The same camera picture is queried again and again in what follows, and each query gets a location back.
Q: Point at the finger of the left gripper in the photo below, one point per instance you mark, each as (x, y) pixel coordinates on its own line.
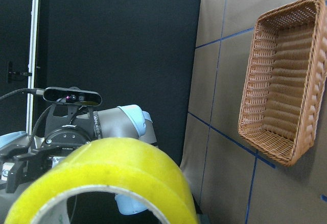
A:
(17, 175)

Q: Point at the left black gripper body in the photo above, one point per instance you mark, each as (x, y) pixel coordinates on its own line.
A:
(41, 153)

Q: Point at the yellow clear tape roll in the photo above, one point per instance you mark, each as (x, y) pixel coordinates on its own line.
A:
(117, 165)

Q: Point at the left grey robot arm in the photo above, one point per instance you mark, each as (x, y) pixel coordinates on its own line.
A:
(122, 121)

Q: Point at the brown wicker basket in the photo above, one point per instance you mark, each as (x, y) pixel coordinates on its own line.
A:
(285, 81)

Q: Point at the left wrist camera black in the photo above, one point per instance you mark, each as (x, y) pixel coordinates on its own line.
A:
(74, 96)

